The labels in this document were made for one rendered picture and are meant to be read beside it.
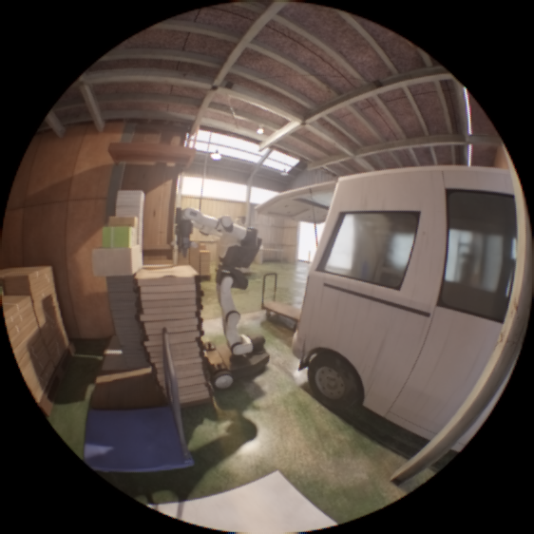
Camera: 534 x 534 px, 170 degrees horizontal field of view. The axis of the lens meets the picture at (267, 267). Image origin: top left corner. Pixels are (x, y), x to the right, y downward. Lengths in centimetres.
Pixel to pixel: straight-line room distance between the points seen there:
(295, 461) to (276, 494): 32
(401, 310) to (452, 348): 38
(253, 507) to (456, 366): 123
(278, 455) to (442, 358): 113
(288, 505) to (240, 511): 24
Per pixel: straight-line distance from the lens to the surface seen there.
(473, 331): 107
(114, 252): 147
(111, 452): 139
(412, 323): 106
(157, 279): 105
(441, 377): 116
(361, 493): 147
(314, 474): 142
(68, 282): 278
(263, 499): 123
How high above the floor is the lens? 132
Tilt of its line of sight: 8 degrees down
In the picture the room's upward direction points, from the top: 4 degrees clockwise
